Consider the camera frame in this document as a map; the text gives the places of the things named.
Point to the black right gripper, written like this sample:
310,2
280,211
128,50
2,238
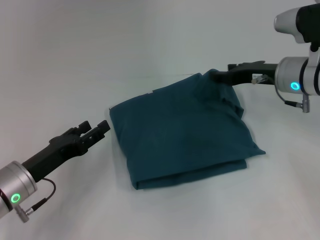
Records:
260,73

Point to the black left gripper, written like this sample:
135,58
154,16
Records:
52,155

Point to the teal blue shirt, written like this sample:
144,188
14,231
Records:
180,135

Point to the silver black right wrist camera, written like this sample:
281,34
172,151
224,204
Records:
295,22

